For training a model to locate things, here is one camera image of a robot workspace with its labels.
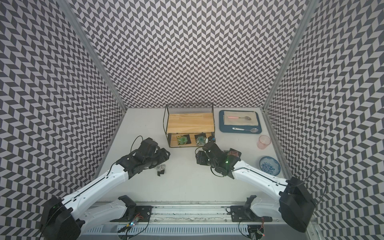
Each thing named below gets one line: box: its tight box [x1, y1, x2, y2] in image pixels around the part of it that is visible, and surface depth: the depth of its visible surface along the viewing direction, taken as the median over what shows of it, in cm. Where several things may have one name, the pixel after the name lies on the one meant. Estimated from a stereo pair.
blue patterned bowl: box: [259, 156, 281, 176], surface depth 89 cm
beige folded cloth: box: [223, 111, 259, 126], surface depth 114 cm
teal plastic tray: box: [219, 110, 262, 134], surface depth 110 cm
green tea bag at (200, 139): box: [194, 133, 207, 146], surface depth 101 cm
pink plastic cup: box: [257, 135, 272, 150], surface depth 97 cm
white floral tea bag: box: [156, 164, 166, 177], surface depth 86 cm
